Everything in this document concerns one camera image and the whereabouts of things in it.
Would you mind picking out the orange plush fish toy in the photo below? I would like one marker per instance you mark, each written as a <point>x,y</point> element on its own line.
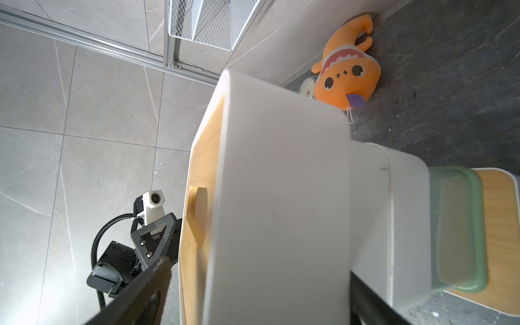
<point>346,75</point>

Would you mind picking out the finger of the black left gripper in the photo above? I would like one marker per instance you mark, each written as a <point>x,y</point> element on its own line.
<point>158,239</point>

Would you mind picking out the white wire mesh basket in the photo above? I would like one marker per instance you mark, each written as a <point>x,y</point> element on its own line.
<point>215,23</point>

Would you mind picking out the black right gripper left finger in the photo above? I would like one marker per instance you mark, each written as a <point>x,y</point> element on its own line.
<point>143,301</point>

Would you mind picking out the bamboo lid box edge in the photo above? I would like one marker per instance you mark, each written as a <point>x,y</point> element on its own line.
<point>265,234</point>

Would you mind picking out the mint green tissue box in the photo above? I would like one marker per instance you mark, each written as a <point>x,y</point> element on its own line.
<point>458,236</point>

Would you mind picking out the large bamboo lid tissue box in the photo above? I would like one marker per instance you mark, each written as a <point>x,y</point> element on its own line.
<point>501,212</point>

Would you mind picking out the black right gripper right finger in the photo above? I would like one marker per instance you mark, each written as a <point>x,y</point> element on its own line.
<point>368,308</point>

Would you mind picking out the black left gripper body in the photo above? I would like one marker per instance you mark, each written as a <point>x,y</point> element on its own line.
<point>117,267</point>

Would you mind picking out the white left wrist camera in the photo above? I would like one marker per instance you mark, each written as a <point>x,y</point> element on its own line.
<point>149,206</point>

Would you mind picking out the white tissue box bamboo lid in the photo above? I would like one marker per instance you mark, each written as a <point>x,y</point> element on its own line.
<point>391,232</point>

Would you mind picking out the small grey alarm clock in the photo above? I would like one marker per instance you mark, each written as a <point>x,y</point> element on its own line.
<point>307,87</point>

